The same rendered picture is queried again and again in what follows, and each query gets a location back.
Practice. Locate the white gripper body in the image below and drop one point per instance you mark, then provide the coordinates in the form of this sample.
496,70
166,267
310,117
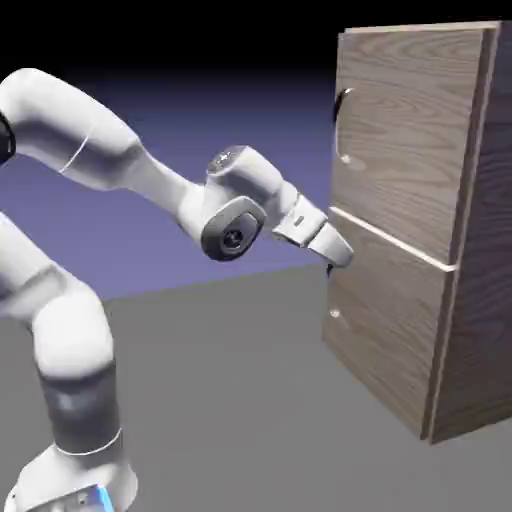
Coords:
330,242

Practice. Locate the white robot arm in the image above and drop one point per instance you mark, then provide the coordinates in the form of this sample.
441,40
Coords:
100,148

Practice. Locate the small wooden cabinet door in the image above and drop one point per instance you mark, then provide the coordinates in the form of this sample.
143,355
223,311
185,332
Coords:
384,320

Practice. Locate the large wooden cabinet door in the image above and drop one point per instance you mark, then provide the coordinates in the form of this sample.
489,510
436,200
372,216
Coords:
404,144

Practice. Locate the wooden cabinet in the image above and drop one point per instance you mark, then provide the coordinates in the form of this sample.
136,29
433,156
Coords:
476,240

